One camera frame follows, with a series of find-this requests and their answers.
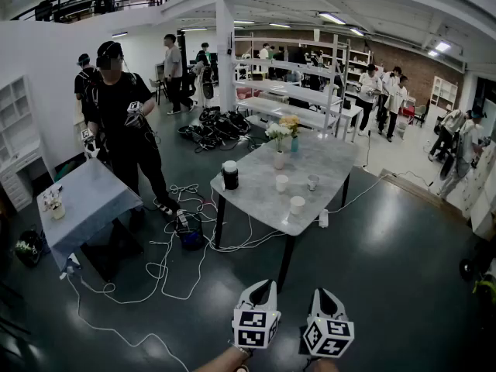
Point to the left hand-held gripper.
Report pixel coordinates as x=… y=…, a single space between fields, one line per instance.
x=253 y=326

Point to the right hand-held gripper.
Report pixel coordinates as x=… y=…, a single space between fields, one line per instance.
x=329 y=335

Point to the plain white cup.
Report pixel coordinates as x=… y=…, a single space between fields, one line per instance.
x=282 y=183
x=297 y=206

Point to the patterned white cup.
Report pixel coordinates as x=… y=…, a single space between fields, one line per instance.
x=313 y=183

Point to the person's left forearm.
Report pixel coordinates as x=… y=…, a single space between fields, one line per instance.
x=222 y=362

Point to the person's right forearm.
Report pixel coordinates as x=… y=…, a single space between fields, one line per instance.
x=324 y=366

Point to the white power strip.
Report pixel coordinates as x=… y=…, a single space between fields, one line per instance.
x=323 y=219

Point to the grey marble table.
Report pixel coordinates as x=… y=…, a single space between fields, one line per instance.
x=263 y=204

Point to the black jar with white lid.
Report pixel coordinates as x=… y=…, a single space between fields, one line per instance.
x=230 y=176

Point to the white vase with white flowers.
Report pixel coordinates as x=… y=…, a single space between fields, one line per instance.
x=279 y=145

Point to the black round object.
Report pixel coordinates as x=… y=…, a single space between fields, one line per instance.
x=476 y=262

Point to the blue vase with yellow flowers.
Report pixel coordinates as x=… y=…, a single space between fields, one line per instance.
x=293 y=130

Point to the pile of black gear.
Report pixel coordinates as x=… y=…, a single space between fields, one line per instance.
x=219 y=126

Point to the white drawer cabinet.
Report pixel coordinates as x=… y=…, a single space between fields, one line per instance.
x=480 y=192

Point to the table with grey cloth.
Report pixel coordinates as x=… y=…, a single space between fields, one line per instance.
x=89 y=204

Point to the white metal shelving rack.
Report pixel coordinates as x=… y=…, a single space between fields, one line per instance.
x=294 y=91

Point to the small pot of white flowers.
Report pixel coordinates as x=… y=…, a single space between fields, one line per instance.
x=57 y=205

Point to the black bag with flowers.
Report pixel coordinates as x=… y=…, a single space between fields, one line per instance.
x=26 y=246

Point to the white display cabinet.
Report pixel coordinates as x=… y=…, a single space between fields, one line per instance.
x=443 y=93

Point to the white cabinet with shelves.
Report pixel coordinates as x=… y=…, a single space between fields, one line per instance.
x=17 y=138

